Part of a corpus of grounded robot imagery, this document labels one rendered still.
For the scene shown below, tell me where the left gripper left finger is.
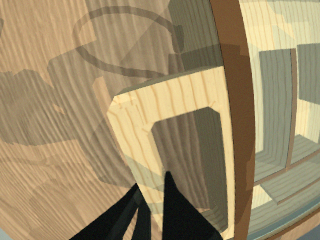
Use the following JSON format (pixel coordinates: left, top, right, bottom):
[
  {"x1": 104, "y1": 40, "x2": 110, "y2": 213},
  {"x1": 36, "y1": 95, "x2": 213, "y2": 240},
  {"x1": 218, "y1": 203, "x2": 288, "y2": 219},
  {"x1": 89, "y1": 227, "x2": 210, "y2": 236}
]
[{"x1": 69, "y1": 182, "x2": 151, "y2": 240}]

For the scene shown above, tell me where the wooden maze board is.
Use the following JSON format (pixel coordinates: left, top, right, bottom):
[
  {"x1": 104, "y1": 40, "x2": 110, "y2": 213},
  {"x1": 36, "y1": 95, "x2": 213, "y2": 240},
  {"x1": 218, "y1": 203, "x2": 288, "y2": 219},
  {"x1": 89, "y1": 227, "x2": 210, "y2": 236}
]
[{"x1": 107, "y1": 0, "x2": 320, "y2": 240}]

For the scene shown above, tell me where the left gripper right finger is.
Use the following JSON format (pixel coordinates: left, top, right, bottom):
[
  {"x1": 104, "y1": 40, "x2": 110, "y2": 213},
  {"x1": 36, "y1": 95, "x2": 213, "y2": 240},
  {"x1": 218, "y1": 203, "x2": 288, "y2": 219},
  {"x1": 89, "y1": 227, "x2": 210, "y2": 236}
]
[{"x1": 162, "y1": 171, "x2": 223, "y2": 240}]

